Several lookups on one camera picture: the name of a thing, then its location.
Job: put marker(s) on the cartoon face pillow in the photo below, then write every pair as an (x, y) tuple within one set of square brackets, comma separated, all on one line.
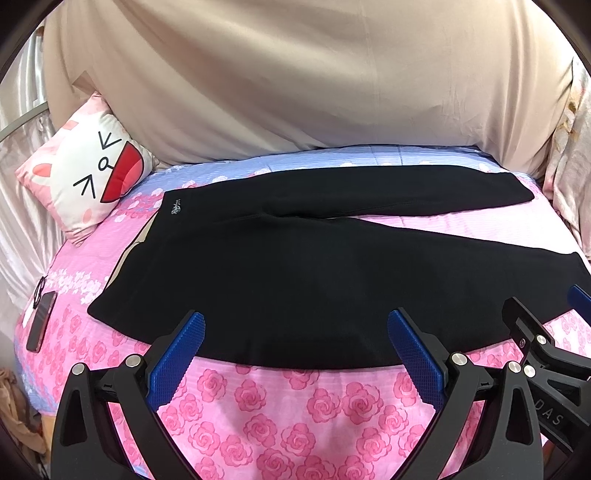
[(81, 173)]

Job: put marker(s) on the brown crumpled cloth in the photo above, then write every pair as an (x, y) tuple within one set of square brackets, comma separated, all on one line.
[(15, 416)]

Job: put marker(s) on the black pants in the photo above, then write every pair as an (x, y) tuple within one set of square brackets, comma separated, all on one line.
[(291, 269)]

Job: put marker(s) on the beige quilt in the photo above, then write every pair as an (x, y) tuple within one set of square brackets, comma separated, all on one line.
[(199, 81)]

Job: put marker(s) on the cream floral blanket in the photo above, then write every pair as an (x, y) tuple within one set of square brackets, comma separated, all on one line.
[(567, 177)]

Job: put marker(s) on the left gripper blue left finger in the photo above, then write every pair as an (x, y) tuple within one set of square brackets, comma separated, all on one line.
[(169, 357)]

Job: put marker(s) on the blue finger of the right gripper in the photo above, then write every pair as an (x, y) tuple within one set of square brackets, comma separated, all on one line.
[(527, 331), (580, 301)]

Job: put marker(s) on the pink rose bedsheet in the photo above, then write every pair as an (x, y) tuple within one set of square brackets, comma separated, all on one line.
[(232, 421)]

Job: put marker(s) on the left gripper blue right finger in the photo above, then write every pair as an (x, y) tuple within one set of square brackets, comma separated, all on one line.
[(423, 356)]

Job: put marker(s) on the black smartphone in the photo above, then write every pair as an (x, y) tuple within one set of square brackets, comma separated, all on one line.
[(39, 325)]

